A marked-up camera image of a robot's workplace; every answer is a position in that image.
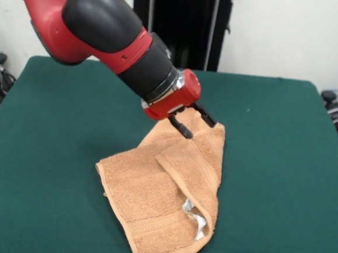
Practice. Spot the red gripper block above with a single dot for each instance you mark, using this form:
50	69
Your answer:
182	101

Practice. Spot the tan terry towel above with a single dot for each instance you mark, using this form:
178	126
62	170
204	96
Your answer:
152	189

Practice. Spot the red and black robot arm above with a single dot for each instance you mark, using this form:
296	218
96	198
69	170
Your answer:
101	18

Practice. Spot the dark green table cloth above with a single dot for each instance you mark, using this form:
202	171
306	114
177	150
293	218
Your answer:
52	152

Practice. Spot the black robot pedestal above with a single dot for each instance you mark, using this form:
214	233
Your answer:
194	31

